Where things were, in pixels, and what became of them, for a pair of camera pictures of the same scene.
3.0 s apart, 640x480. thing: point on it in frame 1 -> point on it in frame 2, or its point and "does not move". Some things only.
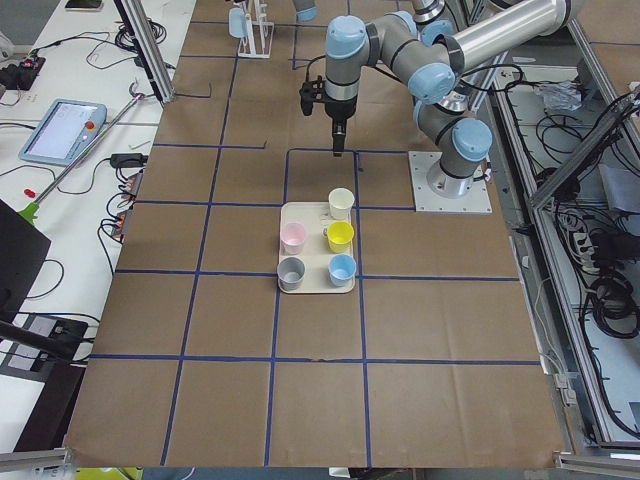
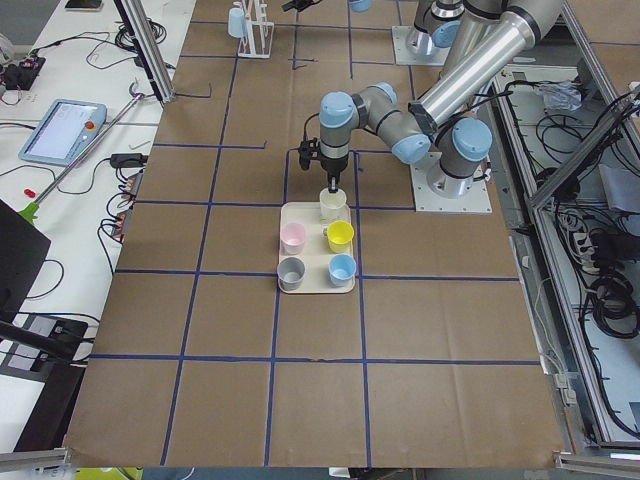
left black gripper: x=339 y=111 -> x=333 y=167
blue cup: x=341 y=270 does not move
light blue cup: x=237 y=22 does not move
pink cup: x=292 y=235 does not move
